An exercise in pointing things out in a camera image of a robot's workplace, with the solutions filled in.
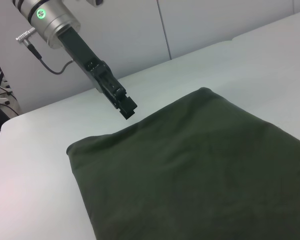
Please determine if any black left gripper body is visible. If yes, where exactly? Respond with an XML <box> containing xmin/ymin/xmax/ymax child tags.
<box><xmin>56</xmin><ymin>25</ymin><xmax>128</xmax><ymax>111</ymax></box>

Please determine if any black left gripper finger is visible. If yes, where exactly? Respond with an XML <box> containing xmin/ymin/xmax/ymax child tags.
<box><xmin>114</xmin><ymin>88</ymin><xmax>139</xmax><ymax>114</ymax></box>
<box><xmin>113</xmin><ymin>99</ymin><xmax>136</xmax><ymax>121</ymax></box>

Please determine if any dark green FREE! t-shirt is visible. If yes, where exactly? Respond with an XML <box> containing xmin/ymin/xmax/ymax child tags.
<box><xmin>65</xmin><ymin>86</ymin><xmax>300</xmax><ymax>240</ymax></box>

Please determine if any thin left arm cable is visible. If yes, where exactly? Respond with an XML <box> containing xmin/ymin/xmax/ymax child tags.
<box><xmin>27</xmin><ymin>45</ymin><xmax>75</xmax><ymax>76</ymax></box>

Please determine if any silver left cable plug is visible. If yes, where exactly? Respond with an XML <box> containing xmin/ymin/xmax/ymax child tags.
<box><xmin>14</xmin><ymin>27</ymin><xmax>36</xmax><ymax>43</ymax></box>

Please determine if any dark equipment rack with cables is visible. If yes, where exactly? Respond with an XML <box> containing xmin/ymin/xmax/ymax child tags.
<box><xmin>0</xmin><ymin>46</ymin><xmax>23</xmax><ymax>166</ymax></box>

